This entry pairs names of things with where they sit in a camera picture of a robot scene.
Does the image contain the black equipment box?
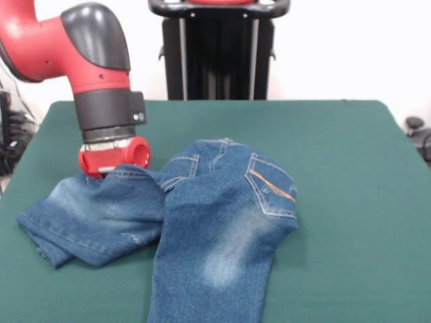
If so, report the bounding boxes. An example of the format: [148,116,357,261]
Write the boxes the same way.
[0,89,11,149]

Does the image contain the black cable bundle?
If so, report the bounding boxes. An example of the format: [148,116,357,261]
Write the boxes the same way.
[0,110,37,176]

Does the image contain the dark green table cloth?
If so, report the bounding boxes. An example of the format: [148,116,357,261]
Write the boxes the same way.
[0,99,431,323]

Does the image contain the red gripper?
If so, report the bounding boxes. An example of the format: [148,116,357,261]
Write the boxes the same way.
[78,135,151,178]

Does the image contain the blue denim jeans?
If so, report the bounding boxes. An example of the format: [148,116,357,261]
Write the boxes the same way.
[15,137,299,323]

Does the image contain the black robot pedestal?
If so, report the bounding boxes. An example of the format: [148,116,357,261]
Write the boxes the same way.
[147,0,291,100]

